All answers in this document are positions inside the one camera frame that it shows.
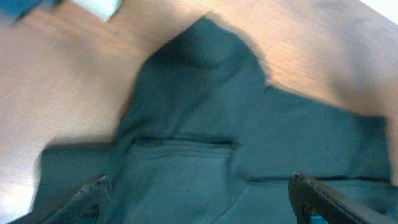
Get black t-shirt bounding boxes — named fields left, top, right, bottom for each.
left=20, top=17, right=397, bottom=223

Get folded navy blue garment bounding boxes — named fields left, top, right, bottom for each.
left=1, top=0, right=62, bottom=22

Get folded khaki pants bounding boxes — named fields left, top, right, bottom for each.
left=72, top=0, right=122, bottom=22

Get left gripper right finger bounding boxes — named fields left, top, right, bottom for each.
left=288, top=172, right=397, bottom=224

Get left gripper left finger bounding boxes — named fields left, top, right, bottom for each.
left=40, top=175, right=111, bottom=224

